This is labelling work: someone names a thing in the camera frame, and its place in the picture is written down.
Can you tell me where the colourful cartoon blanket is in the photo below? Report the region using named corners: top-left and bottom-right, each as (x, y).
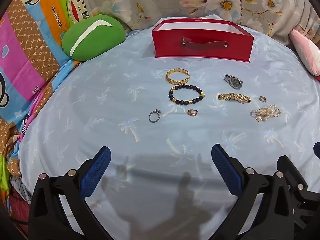
top-left (0, 0), bottom-right (87, 233)

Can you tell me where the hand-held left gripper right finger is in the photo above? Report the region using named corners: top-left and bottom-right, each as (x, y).
top-left (211, 144), bottom-right (295, 240)

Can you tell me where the grey floral blanket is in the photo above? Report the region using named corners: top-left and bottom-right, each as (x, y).
top-left (77, 0), bottom-right (316, 40)

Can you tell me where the silver wristwatch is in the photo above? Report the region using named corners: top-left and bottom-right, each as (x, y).
top-left (223, 74), bottom-right (243, 89)

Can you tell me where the light blue bed sheet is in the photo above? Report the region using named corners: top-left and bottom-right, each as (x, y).
top-left (10, 17), bottom-right (320, 240)

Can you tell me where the pink plush pillow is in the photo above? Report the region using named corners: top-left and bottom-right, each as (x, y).
top-left (289, 29), bottom-right (320, 76)

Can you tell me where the gold wristwatch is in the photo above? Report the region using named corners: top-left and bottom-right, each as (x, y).
top-left (218, 92), bottom-right (251, 104)

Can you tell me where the black bead bracelet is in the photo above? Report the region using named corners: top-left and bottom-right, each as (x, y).
top-left (168, 85), bottom-right (206, 105)

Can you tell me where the silver ring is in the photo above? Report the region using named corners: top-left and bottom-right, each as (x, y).
top-left (149, 109), bottom-right (161, 123)

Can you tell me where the gold chain bracelet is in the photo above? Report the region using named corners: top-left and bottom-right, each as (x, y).
top-left (166, 69), bottom-right (190, 85)

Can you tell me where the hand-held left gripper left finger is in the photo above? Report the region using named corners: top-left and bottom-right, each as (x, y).
top-left (29, 146), bottom-right (112, 240)

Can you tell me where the red box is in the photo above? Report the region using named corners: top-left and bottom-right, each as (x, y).
top-left (151, 19), bottom-right (254, 63)

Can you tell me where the pearl necklace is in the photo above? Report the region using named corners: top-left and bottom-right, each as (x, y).
top-left (250, 104), bottom-right (281, 120)

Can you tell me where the green pillow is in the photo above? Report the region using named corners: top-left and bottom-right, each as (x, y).
top-left (62, 14), bottom-right (126, 62)

